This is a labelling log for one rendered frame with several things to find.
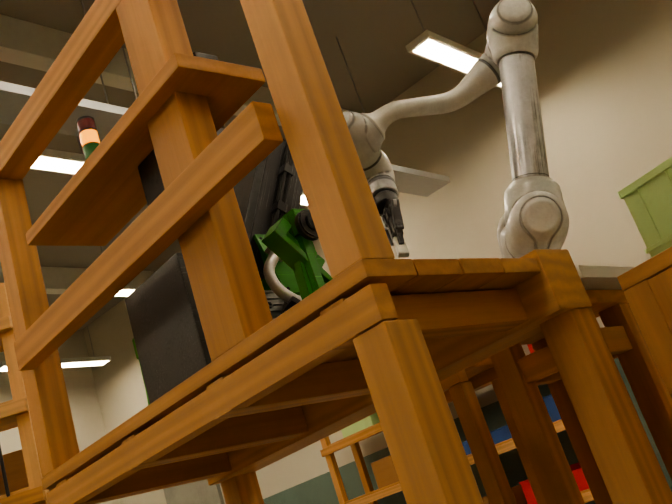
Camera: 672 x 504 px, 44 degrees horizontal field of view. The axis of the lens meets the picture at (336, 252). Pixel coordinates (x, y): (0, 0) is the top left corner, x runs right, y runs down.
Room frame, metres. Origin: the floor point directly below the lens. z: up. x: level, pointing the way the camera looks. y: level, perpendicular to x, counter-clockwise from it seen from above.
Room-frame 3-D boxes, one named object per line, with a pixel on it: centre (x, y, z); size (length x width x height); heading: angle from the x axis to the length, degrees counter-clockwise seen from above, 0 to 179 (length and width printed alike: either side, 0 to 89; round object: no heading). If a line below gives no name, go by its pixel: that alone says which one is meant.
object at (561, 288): (2.40, 0.07, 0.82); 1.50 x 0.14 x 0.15; 46
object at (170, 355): (2.18, 0.43, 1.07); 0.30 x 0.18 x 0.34; 46
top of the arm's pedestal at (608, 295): (2.40, -0.53, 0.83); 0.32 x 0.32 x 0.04; 50
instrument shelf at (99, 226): (2.01, 0.44, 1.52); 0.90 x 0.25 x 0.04; 46
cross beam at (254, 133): (1.93, 0.52, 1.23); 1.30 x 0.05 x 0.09; 46
